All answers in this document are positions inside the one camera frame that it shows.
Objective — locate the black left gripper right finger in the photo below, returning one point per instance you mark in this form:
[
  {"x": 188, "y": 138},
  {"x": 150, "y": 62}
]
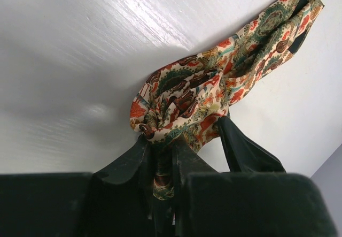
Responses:
[{"x": 209, "y": 203}]

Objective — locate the paisley patterned tie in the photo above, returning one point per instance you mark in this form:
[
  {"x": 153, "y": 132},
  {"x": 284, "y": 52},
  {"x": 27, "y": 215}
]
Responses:
[{"x": 187, "y": 97}]

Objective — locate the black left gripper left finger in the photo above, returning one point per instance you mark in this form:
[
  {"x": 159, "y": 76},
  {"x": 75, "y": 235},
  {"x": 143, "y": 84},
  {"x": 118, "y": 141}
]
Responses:
[{"x": 109, "y": 202}]

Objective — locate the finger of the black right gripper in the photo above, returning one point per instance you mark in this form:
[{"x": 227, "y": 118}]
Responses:
[{"x": 243, "y": 154}]

